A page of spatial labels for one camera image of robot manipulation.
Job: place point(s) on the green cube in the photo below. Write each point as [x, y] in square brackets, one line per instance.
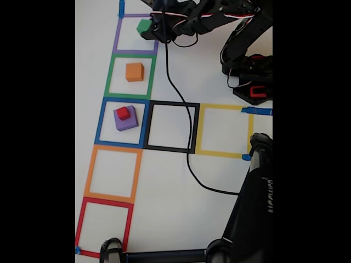
[142, 26]

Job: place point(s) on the orange square block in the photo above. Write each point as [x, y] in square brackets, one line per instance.
[135, 71]

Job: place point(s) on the small red cube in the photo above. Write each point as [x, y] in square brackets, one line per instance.
[122, 113]

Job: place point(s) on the purple square block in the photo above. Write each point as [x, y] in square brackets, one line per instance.
[127, 124]

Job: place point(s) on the long blue tape strip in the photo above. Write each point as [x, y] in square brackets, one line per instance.
[260, 111]

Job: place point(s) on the small blue tape piece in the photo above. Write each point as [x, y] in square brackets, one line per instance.
[246, 157]
[78, 250]

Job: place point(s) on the black tripod stand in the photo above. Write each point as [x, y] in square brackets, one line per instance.
[246, 219]

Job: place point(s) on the purple square frame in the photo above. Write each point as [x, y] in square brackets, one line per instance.
[116, 35]

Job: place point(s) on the green square frame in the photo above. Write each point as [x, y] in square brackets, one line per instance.
[108, 79]

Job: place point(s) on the black square frame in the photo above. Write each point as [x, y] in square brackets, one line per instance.
[170, 103]

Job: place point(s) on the yellow square frame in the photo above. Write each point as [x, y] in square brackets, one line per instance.
[219, 106]

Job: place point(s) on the blue square frame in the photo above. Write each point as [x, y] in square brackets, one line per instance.
[99, 123]

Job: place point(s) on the orange square frame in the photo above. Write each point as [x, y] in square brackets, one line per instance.
[89, 175]

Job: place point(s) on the red square frame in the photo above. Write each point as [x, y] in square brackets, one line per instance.
[80, 224]

